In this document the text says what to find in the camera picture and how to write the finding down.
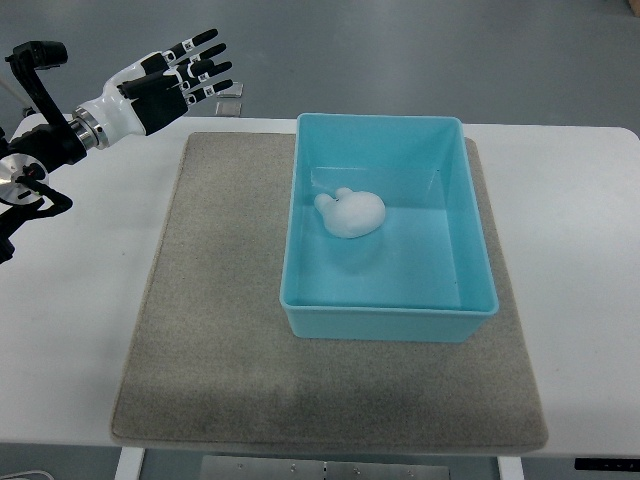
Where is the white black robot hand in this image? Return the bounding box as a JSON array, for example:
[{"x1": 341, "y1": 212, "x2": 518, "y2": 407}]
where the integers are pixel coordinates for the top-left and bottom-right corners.
[{"x1": 70, "y1": 28, "x2": 233, "y2": 150}]

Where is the lower floor plate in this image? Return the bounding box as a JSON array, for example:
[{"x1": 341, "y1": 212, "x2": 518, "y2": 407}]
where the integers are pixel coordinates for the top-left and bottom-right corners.
[{"x1": 215, "y1": 101, "x2": 242, "y2": 117}]

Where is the blue plastic box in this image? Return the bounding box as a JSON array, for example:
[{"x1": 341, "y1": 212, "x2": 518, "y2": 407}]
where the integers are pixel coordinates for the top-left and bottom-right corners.
[{"x1": 280, "y1": 113, "x2": 499, "y2": 343}]

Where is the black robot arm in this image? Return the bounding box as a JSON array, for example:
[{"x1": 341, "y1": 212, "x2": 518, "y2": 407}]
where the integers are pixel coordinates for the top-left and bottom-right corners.
[{"x1": 1, "y1": 41, "x2": 87, "y2": 262}]

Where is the white table leg right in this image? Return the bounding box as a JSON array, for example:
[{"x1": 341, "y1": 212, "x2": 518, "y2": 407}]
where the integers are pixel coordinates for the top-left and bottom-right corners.
[{"x1": 497, "y1": 456, "x2": 525, "y2": 480}]

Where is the grey felt mat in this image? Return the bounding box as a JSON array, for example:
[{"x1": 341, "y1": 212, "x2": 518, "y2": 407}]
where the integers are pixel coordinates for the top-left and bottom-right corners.
[{"x1": 111, "y1": 133, "x2": 548, "y2": 455}]

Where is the black table control panel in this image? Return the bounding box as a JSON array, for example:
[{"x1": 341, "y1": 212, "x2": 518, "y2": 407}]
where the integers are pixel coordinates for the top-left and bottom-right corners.
[{"x1": 574, "y1": 458, "x2": 640, "y2": 472}]

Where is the white table leg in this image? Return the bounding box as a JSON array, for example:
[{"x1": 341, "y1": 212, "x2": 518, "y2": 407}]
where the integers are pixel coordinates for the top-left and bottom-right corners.
[
  {"x1": 497, "y1": 456, "x2": 525, "y2": 480},
  {"x1": 114, "y1": 447, "x2": 145, "y2": 480}
]

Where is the white bunny toy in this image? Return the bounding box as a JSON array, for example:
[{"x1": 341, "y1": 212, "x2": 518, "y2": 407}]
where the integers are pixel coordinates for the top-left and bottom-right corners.
[{"x1": 314, "y1": 187, "x2": 386, "y2": 239}]

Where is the white table leg left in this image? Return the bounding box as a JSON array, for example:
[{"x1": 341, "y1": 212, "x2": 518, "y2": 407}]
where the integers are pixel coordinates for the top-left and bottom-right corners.
[{"x1": 114, "y1": 447, "x2": 145, "y2": 480}]

